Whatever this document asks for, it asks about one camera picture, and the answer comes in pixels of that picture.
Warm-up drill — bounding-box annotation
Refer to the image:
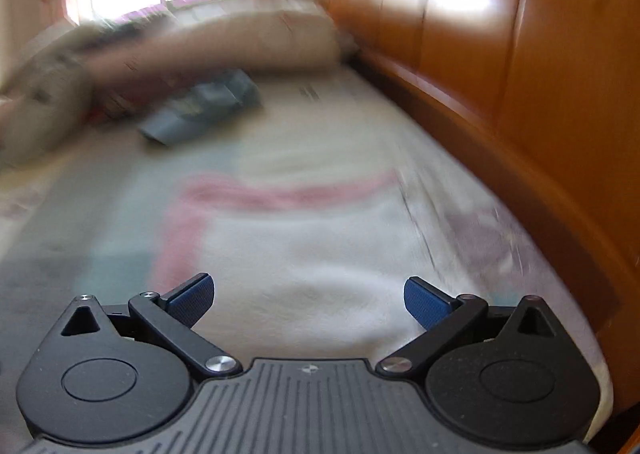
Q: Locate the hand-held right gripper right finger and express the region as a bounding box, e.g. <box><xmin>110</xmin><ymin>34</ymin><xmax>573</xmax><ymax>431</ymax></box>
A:
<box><xmin>376</xmin><ymin>276</ymin><xmax>558</xmax><ymax>377</ymax></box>

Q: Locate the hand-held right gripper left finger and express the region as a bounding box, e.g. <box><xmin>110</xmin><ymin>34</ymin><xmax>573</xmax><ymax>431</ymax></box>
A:
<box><xmin>60</xmin><ymin>273</ymin><xmax>243</xmax><ymax>377</ymax></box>

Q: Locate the pink and white knit sweater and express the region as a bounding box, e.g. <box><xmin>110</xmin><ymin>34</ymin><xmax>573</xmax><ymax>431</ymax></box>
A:
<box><xmin>155</xmin><ymin>169</ymin><xmax>613</xmax><ymax>385</ymax></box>

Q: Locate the pastel patchwork bed sheet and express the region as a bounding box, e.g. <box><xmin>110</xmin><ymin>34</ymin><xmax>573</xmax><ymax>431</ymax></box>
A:
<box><xmin>0</xmin><ymin>69</ymin><xmax>616</xmax><ymax>454</ymax></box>

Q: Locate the light blue cap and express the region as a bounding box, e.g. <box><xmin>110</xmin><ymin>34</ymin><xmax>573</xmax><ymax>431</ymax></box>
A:
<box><xmin>137</xmin><ymin>69</ymin><xmax>264</xmax><ymax>148</ymax></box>

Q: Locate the grey cat face cushion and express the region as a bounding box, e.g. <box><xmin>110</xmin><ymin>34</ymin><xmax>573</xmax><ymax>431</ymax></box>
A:
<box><xmin>0</xmin><ymin>59</ymin><xmax>96</xmax><ymax>168</ymax></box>

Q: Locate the wooden headboard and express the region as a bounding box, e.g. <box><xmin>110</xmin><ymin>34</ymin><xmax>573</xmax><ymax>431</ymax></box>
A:
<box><xmin>320</xmin><ymin>0</ymin><xmax>640</xmax><ymax>454</ymax></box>

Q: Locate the pink folded quilt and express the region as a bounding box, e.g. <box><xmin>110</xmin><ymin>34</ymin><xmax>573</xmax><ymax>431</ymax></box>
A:
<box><xmin>0</xmin><ymin>0</ymin><xmax>347</xmax><ymax>101</ymax></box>

